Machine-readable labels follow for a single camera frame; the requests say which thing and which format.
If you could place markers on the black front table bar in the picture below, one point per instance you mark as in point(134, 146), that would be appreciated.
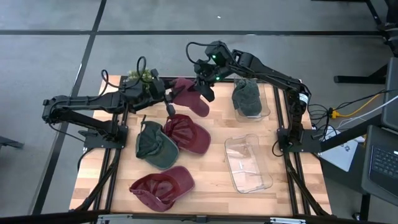
point(46, 217)

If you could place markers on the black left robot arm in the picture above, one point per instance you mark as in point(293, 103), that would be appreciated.
point(84, 102)

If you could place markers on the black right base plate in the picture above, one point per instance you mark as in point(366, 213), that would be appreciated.
point(306, 146)

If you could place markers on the grey monitor panel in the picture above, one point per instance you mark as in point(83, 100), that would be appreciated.
point(391, 102)

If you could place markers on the dark grey baseball cap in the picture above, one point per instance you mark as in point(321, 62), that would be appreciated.
point(247, 99)

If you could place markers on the black floor stand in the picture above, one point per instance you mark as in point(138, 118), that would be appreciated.
point(377, 21)

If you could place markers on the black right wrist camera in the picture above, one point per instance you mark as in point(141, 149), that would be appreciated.
point(217, 56)

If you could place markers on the black left frame rails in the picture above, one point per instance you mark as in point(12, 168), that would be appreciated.
point(107, 174)

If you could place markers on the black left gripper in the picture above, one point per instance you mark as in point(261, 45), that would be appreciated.
point(143, 95)

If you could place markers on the clear plastic container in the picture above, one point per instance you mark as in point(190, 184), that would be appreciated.
point(266, 109)
point(248, 168)

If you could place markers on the black right frame rails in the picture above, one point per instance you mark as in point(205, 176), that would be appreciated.
point(298, 183)

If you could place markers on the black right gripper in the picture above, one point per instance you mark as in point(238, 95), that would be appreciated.
point(206, 73)

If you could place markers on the black frame rails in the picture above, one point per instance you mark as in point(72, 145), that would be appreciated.
point(107, 174)
point(298, 183)

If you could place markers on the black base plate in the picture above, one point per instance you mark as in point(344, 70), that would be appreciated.
point(306, 146)
point(93, 141)

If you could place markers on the black back table rail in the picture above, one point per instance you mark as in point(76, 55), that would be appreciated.
point(227, 79)

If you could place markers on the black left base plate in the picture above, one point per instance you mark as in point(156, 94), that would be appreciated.
point(93, 141)

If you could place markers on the white flat box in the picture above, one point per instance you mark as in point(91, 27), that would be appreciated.
point(340, 155)

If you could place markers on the dark green baseball cap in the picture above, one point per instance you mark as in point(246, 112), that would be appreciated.
point(161, 155)

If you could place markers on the maroon baseball cap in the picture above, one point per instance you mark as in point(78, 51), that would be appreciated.
point(192, 101)
point(196, 140)
point(183, 180)

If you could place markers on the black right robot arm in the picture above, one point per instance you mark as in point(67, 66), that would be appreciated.
point(267, 74)

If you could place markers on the grey laptop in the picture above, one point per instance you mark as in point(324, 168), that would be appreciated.
point(382, 165)

